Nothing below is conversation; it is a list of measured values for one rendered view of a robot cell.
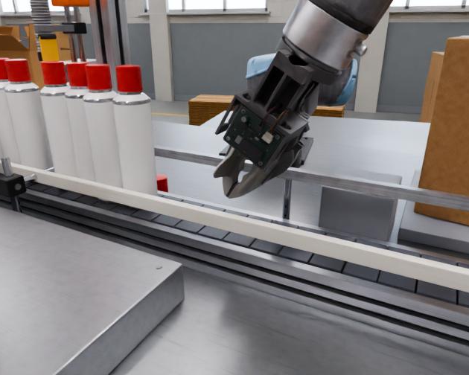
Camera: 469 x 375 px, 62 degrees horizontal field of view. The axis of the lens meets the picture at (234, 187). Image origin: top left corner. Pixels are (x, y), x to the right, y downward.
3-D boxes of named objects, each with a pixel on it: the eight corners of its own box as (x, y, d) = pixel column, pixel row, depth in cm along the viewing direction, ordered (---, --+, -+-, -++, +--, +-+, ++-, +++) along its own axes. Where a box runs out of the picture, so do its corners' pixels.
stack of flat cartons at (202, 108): (188, 126, 481) (187, 100, 469) (200, 117, 528) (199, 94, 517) (239, 129, 468) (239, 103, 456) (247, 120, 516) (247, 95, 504)
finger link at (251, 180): (209, 209, 48) (243, 152, 43) (231, 193, 53) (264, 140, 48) (228, 225, 48) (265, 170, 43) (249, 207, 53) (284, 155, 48)
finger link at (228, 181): (190, 193, 49) (222, 136, 44) (214, 178, 54) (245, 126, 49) (209, 209, 48) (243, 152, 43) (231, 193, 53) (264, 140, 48)
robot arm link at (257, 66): (249, 102, 108) (249, 50, 103) (297, 103, 106) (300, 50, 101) (243, 110, 97) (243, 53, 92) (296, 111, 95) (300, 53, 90)
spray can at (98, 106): (90, 202, 61) (69, 65, 53) (109, 190, 65) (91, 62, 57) (120, 205, 59) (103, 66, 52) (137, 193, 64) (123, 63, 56)
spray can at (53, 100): (50, 189, 66) (25, 62, 58) (68, 178, 70) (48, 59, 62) (78, 191, 65) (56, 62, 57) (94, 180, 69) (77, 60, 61)
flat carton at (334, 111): (289, 123, 498) (289, 107, 490) (297, 114, 543) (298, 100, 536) (340, 126, 478) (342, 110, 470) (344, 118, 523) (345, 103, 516)
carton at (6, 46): (-41, 99, 206) (-62, 23, 191) (24, 86, 252) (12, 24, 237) (28, 102, 198) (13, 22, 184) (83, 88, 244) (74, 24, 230)
